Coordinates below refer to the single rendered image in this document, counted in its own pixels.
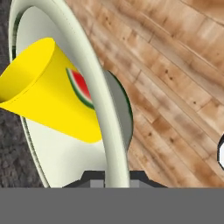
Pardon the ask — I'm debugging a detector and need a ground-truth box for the white round object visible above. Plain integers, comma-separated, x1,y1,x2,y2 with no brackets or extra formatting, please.
216,136,224,171

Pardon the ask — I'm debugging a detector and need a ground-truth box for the yellow cup with watermelon print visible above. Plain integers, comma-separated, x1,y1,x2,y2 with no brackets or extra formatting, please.
0,37,103,144

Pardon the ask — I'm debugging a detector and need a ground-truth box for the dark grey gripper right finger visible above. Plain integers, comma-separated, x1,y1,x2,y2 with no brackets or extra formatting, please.
129,170,168,189

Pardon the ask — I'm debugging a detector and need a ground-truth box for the pale green bowl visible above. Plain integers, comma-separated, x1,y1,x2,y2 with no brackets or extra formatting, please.
8,0,135,189

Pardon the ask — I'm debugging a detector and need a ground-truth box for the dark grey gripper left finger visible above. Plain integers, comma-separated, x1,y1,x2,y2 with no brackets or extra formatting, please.
62,170,107,189

